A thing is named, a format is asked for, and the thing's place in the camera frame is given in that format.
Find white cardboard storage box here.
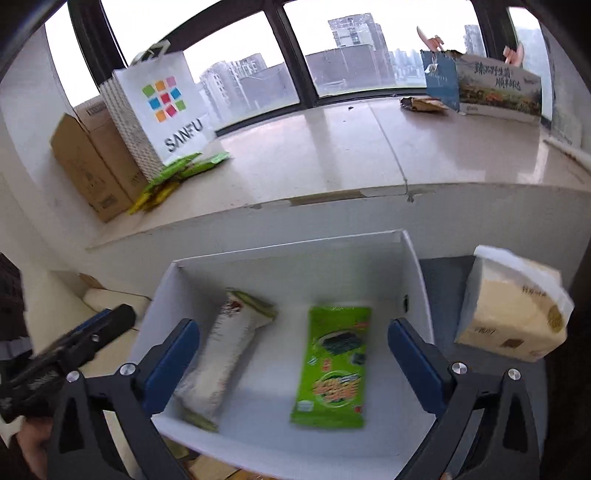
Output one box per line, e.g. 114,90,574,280
130,230,434,479

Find white SANFU shopping bag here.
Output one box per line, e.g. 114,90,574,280
99,40,216,181

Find white green snack packet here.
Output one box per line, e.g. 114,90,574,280
174,290,276,432

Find green yellow flat packets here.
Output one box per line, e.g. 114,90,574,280
127,151,230,215

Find blue gift bag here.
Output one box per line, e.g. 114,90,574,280
421,50,460,111

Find person's left hand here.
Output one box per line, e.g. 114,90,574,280
16,418,53,479

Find brown wrapper on sill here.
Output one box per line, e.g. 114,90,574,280
400,96,448,114

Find brown cardboard box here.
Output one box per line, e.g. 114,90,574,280
50,96,147,223

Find green seaweed snack packet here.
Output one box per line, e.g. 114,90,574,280
290,306,372,429

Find beige tissue pack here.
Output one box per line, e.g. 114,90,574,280
455,245,574,362

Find landscape printed gift box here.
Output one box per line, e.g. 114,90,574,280
456,55,543,123

